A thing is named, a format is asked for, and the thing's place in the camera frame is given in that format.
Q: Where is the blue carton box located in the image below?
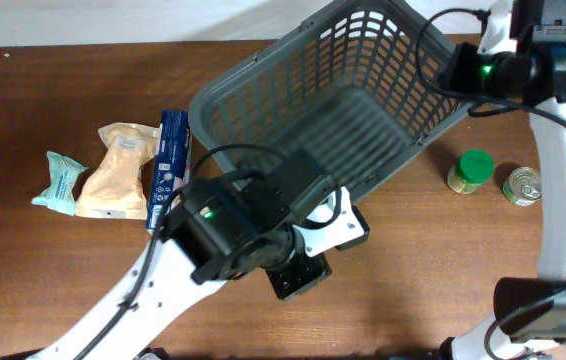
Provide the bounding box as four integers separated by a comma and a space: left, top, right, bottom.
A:
146, 110, 191, 233

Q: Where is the tan food pouch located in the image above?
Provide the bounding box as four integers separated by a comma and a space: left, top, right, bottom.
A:
75, 122, 161, 220

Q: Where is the grey plastic basket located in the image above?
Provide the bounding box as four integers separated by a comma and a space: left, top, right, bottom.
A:
189, 0, 468, 202

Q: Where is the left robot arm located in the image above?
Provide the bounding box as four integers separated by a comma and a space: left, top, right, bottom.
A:
18, 150, 369, 359

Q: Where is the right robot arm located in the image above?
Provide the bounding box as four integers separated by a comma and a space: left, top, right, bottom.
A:
437, 1, 566, 359

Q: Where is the green lid jar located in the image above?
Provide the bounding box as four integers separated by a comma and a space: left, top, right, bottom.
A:
447, 149, 495, 194

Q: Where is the teal snack packet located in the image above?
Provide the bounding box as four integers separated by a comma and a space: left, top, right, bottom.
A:
31, 151, 87, 216

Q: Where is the silver tin can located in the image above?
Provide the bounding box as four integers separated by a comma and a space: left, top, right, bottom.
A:
502, 167, 542, 206

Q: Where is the right black cable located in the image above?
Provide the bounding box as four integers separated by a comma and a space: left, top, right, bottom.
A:
414, 7, 566, 360

